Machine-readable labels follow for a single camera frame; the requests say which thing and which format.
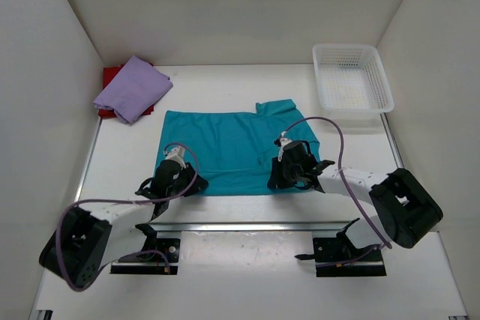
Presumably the teal t shirt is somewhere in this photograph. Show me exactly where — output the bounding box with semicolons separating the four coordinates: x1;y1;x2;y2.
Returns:
156;99;320;196

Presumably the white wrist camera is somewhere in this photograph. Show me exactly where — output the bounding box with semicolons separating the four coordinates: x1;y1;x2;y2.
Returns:
274;131;292;162
164;145;186;169

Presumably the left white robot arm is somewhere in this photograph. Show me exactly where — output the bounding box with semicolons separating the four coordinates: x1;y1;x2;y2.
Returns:
39;160;209;292

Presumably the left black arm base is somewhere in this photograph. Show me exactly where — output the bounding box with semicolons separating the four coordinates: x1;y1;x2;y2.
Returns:
110;224;181;276

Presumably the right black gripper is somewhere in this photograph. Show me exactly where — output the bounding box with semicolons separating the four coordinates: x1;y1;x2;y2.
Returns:
268;157;303;190

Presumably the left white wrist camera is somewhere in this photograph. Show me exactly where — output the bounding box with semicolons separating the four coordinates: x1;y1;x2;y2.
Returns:
164;145;186;169

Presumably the red t shirt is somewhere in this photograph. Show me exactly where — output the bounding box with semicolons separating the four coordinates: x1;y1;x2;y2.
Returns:
97;66;155;120

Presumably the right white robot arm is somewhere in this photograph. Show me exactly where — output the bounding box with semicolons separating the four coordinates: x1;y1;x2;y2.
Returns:
267;138;443;260

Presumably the lilac t shirt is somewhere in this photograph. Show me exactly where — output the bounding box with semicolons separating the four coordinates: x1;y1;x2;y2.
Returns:
93;55;173;124

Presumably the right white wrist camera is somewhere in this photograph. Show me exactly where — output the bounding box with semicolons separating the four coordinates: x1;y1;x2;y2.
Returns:
274;131;292;162

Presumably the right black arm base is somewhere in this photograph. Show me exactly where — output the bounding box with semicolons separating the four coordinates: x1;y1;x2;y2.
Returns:
295;218;387;277

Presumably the white plastic basket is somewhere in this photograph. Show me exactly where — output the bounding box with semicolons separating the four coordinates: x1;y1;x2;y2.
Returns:
312;43;395;121

